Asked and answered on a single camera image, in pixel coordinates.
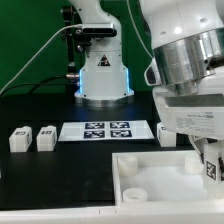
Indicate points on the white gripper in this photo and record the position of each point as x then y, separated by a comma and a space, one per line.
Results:
201, 115

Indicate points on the white square tabletop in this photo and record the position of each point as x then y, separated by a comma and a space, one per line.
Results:
164, 176

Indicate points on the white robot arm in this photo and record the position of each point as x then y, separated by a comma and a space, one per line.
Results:
186, 71

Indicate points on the white fiducial marker sheet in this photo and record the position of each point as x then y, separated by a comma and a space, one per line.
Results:
105, 130

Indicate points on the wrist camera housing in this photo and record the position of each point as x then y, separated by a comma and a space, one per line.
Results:
151, 74

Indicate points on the black camera on mount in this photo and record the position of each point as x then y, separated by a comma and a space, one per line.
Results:
99, 30

